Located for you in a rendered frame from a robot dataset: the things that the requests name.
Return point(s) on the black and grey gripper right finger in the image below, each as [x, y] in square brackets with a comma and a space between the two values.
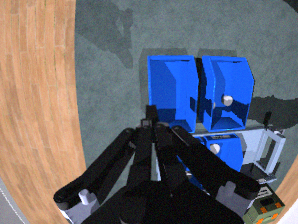
[230, 187]

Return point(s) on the grey low shelf rack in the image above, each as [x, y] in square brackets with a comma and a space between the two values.
[253, 144]

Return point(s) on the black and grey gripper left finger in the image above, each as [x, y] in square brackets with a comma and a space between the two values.
[80, 198]

